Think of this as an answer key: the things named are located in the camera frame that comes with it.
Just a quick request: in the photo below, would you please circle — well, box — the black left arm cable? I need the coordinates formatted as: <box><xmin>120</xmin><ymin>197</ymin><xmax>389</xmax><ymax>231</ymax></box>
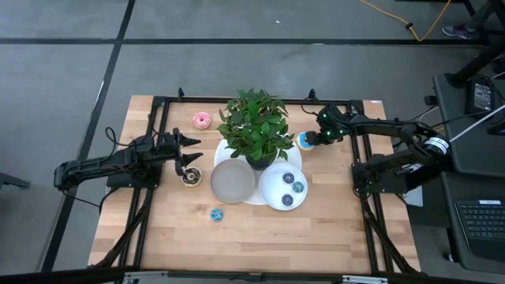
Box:
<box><xmin>104</xmin><ymin>125</ymin><xmax>133</xmax><ymax>149</ymax></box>

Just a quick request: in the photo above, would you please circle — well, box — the tan round plate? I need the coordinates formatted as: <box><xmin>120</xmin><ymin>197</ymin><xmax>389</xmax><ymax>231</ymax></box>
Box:
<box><xmin>209</xmin><ymin>159</ymin><xmax>256</xmax><ymax>205</ymax></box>

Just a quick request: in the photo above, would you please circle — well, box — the large pink frosted donut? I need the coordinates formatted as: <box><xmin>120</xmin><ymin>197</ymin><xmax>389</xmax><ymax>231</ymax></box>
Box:
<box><xmin>192</xmin><ymin>111</ymin><xmax>212</xmax><ymax>131</ymax></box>

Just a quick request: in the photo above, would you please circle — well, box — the white cable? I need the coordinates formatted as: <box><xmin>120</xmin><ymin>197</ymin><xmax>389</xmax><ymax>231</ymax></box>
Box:
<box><xmin>448</xmin><ymin>104</ymin><xmax>505</xmax><ymax>144</ymax></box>

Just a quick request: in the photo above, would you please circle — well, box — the black stand leg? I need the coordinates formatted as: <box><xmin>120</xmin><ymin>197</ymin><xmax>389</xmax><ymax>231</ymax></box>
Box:
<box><xmin>445</xmin><ymin>0</ymin><xmax>505</xmax><ymax>88</ymax></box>

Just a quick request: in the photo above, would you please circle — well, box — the black plant pot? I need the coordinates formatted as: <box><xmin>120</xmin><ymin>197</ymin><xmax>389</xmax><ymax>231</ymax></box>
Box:
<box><xmin>244</xmin><ymin>151</ymin><xmax>277</xmax><ymax>171</ymax></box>

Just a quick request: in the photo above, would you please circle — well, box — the black keyboard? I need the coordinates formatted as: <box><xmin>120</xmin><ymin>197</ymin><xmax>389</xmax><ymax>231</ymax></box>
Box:
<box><xmin>453</xmin><ymin>199</ymin><xmax>505</xmax><ymax>263</ymax></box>

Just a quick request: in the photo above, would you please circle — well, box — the green leafy plant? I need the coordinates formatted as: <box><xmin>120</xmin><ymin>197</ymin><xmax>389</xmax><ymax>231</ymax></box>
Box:
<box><xmin>216</xmin><ymin>88</ymin><xmax>296</xmax><ymax>162</ymax></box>

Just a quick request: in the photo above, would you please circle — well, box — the white paper sheet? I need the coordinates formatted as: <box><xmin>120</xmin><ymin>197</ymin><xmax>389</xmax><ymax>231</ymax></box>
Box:
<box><xmin>402</xmin><ymin>185</ymin><xmax>424</xmax><ymax>208</ymax></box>

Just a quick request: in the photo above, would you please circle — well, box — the black aluminium table frame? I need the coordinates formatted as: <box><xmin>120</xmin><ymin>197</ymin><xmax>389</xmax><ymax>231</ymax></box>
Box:
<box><xmin>88</xmin><ymin>87</ymin><xmax>420</xmax><ymax>277</ymax></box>

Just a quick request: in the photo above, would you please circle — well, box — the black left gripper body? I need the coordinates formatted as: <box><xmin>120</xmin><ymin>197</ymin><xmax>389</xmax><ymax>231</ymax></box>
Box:
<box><xmin>162</xmin><ymin>126</ymin><xmax>187</xmax><ymax>178</ymax></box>

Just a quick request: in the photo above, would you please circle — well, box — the white round mat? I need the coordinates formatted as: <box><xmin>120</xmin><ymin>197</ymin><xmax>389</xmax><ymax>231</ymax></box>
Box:
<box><xmin>213</xmin><ymin>136</ymin><xmax>304</xmax><ymax>206</ymax></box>

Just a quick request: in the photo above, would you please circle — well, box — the large blue frosted donut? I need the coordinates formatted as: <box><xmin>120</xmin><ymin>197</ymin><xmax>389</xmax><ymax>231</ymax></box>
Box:
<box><xmin>296</xmin><ymin>131</ymin><xmax>316</xmax><ymax>152</ymax></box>

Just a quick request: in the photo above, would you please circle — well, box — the white round plate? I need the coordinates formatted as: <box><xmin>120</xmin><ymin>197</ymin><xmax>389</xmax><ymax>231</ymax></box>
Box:
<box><xmin>258</xmin><ymin>162</ymin><xmax>309</xmax><ymax>211</ymax></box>

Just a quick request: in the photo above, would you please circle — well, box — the person's shoe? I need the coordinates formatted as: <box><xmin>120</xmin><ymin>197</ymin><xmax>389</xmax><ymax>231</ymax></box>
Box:
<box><xmin>441</xmin><ymin>24</ymin><xmax>473</xmax><ymax>40</ymax></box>

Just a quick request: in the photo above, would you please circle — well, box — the black side desk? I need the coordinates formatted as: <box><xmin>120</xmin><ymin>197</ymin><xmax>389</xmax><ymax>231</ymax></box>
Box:
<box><xmin>432</xmin><ymin>73</ymin><xmax>505</xmax><ymax>275</ymax></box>

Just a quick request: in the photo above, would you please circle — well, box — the black rig crossbar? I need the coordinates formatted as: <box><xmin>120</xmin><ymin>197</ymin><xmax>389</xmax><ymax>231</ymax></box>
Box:
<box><xmin>0</xmin><ymin>266</ymin><xmax>505</xmax><ymax>284</ymax></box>

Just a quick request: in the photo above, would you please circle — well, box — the black labelled power adapter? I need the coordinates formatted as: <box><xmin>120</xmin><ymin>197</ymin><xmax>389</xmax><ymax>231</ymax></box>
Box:
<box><xmin>465</xmin><ymin>77</ymin><xmax>499</xmax><ymax>116</ymax></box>

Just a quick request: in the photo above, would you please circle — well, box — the yellow power cable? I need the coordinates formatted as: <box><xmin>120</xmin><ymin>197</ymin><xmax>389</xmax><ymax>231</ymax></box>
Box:
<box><xmin>357</xmin><ymin>0</ymin><xmax>453</xmax><ymax>43</ymax></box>

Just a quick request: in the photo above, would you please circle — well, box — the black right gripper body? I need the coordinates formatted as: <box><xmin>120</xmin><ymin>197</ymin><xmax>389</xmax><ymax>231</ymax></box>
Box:
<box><xmin>315</xmin><ymin>103</ymin><xmax>351</xmax><ymax>146</ymax></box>

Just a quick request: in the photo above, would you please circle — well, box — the grey stand foot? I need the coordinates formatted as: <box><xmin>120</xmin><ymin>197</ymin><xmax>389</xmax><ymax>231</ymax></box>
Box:
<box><xmin>0</xmin><ymin>171</ymin><xmax>32</xmax><ymax>191</ymax></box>

